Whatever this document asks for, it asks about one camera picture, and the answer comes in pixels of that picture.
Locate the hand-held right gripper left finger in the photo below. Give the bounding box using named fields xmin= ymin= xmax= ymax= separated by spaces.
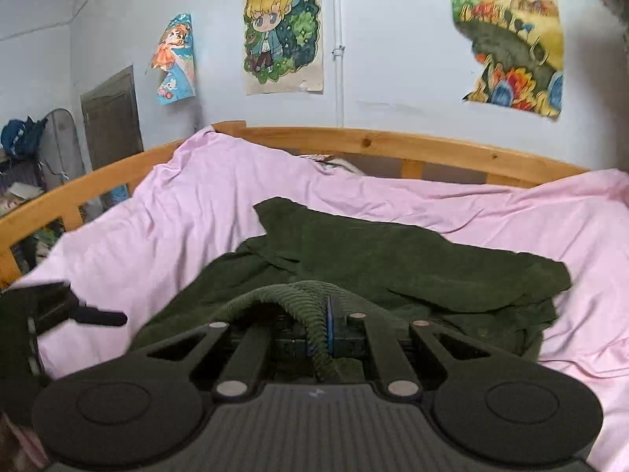
xmin=129 ymin=321 xmax=277 ymax=400

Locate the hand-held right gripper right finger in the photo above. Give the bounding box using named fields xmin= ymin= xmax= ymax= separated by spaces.
xmin=324 ymin=296 xmax=495 ymax=398

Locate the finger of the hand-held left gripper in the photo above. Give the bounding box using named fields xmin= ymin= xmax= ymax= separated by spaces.
xmin=70 ymin=299 xmax=129 ymax=328

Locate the green corduroy jacket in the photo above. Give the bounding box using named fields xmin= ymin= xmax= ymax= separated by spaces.
xmin=130 ymin=197 xmax=573 ymax=384

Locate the pile of books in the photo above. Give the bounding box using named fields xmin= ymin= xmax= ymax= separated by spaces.
xmin=10 ymin=219 xmax=66 ymax=276

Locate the pink bed sheet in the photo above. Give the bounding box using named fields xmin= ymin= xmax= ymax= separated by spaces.
xmin=10 ymin=125 xmax=629 ymax=472

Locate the white patterned cloth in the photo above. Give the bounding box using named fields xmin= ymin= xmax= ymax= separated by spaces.
xmin=300 ymin=155 xmax=365 ymax=174

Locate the blue bag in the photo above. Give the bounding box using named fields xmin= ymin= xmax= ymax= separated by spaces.
xmin=0 ymin=117 xmax=48 ymax=160

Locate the brown wooden door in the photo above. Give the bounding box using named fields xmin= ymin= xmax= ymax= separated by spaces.
xmin=81 ymin=65 xmax=143 ymax=170

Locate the curled cartoon girl poster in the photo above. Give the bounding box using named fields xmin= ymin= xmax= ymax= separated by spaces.
xmin=150 ymin=12 xmax=197 ymax=105

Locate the blond cartoon character poster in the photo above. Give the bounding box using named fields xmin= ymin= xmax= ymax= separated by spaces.
xmin=242 ymin=0 xmax=325 ymax=96

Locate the cartoon landscape poster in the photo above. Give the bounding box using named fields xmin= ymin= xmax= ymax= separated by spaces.
xmin=447 ymin=0 xmax=565 ymax=119

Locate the wooden bed frame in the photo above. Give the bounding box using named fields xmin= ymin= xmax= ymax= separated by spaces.
xmin=0 ymin=120 xmax=590 ymax=291

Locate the white wall pipe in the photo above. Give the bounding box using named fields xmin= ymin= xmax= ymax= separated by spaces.
xmin=330 ymin=0 xmax=346 ymax=129

